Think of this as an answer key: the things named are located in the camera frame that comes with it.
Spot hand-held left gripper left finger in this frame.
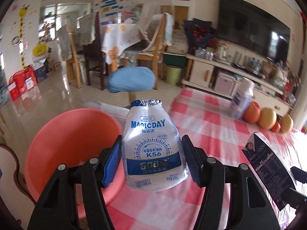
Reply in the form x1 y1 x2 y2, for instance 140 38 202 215
31 135 123 230

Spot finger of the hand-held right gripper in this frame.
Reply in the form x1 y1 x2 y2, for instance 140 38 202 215
290 166 307 185
279 187 307 209

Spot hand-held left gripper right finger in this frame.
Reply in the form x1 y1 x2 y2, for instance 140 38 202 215
181 135 280 230

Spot white and blue milk carton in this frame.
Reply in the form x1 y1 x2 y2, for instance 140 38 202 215
241 132 296 212

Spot white blue yogurt bottle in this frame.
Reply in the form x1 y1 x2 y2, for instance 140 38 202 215
122 99 189 192

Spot pink plastic basin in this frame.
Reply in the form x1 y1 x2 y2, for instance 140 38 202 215
24 108 125 219

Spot pink checked tablecloth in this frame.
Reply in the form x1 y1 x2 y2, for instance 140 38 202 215
106 87 307 230

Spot yellow pear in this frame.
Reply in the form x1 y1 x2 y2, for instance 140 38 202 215
258 108 278 130
280 114 294 134

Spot white plastic bag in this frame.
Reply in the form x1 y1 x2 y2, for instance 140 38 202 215
83 101 131 119

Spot red apple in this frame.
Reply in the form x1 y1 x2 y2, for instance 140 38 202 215
243 102 262 124

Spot white plastic bottle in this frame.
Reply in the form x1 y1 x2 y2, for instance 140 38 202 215
230 77 255 119

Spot pink storage box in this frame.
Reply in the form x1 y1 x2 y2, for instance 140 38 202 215
214 71 236 94

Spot blue cushioned stool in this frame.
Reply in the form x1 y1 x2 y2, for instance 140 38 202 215
107 66 155 94

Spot white television cabinet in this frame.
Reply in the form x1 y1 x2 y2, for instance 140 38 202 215
181 53 294 112

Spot green waste bin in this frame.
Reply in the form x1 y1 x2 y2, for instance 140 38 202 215
165 64 183 85

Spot light wooden chair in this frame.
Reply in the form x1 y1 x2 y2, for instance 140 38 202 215
58 17 83 88

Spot dark wooden chair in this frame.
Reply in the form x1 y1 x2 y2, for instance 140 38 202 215
83 11 107 90

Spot glass kettle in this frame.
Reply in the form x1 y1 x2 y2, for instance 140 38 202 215
215 44 231 62

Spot red gift box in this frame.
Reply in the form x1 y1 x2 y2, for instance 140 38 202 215
9 71 24 101
20 67 38 92

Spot orange print table cover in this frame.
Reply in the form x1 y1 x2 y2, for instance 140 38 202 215
99 23 144 65

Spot dark blue flower bouquet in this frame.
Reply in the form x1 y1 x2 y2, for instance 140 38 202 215
183 18 217 49

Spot yellow bag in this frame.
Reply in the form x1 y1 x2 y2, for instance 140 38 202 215
32 43 47 57

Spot wooden chair with lace cover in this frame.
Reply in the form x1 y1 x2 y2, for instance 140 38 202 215
121 13 174 90

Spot black television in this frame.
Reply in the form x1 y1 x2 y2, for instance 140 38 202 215
217 0 291 63

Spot white lace food cover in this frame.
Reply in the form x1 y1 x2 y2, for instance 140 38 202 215
139 0 183 46

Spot giraffe height chart sticker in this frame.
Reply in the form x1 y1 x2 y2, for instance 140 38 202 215
17 7 31 67

